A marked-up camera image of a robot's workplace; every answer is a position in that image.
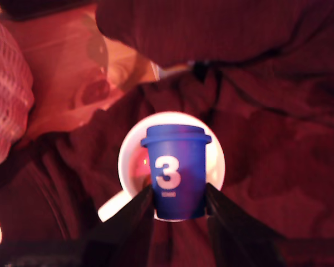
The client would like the wicker basket with handle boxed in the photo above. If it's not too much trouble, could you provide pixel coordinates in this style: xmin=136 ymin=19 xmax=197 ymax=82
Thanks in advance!
xmin=0 ymin=16 xmax=35 ymax=172

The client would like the dark red fleece blanket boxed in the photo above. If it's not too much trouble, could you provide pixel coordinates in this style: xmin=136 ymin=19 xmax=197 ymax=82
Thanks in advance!
xmin=0 ymin=0 xmax=334 ymax=267

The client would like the dark printed mug white inside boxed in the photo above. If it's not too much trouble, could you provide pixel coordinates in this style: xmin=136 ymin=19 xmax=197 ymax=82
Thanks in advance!
xmin=97 ymin=111 xmax=226 ymax=223

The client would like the blue coffee capsule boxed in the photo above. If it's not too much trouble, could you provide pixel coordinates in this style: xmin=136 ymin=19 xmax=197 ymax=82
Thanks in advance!
xmin=140 ymin=124 xmax=213 ymax=220

